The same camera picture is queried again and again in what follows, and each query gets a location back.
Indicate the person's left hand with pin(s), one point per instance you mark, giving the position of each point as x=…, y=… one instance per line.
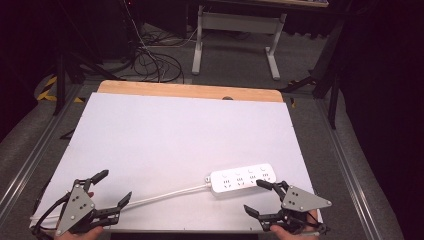
x=87, y=234

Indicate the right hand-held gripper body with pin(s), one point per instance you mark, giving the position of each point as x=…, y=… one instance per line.
x=300, y=200

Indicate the yellow black floor tape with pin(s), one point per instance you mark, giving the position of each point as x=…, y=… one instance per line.
x=50, y=90

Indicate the white table cover sheet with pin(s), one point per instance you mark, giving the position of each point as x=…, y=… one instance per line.
x=180, y=143

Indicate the black tripod stand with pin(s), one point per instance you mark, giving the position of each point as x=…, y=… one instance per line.
x=328, y=76
x=61, y=73

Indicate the aluminium floor rail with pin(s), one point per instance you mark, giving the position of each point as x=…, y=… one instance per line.
x=346, y=166
x=36, y=153

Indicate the white desk frame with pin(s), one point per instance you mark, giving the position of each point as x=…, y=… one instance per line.
x=238, y=22

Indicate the white power strip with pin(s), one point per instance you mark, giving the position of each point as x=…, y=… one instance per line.
x=242, y=178

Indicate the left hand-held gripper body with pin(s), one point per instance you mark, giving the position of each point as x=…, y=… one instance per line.
x=76, y=207

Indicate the person's right hand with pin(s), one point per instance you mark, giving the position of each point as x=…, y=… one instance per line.
x=282, y=232

